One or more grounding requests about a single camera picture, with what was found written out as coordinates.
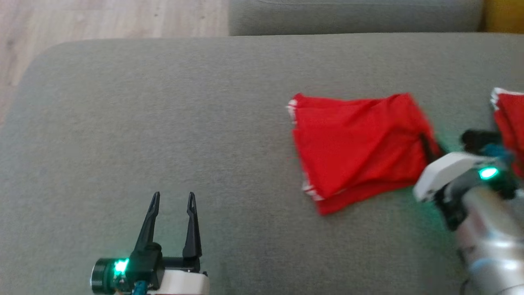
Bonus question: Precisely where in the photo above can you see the yellow cushion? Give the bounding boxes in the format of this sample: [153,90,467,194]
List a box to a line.
[483,0,524,34]

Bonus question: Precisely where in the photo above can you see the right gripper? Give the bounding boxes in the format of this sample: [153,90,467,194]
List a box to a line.
[413,129,517,231]

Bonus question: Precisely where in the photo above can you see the large grey sofa seat cushion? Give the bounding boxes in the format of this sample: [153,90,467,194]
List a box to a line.
[0,33,524,295]

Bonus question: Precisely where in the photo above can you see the red shorts wide white band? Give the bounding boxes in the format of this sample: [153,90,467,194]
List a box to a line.
[490,87,524,177]

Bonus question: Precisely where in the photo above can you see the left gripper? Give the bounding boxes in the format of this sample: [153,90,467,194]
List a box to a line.
[90,191,210,295]

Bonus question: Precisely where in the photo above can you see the red shorts thin white stripes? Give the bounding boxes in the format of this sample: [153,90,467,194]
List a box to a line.
[286,93,443,216]

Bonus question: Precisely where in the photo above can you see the right gripper blue plug cable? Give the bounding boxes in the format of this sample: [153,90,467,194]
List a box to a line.
[484,143,515,165]

